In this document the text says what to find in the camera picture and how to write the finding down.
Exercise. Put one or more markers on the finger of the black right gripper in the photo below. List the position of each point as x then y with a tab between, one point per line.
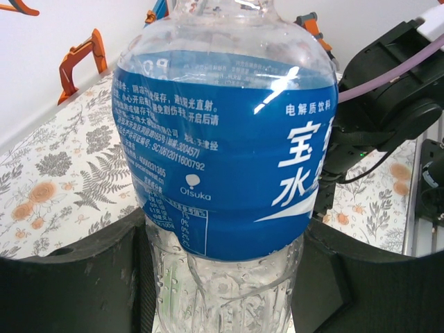
326	197

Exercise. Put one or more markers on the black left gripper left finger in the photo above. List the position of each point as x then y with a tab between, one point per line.
69	295

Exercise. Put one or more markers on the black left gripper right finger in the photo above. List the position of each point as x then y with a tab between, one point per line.
381	295

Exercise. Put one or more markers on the blue label Pocari Sweat bottle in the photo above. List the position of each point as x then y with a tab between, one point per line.
225	138

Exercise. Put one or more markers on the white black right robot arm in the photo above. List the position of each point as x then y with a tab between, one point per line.
433	19

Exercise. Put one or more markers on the floral patterned tablecloth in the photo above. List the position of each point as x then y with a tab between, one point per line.
52	166

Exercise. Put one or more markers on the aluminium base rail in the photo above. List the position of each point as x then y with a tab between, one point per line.
412	225

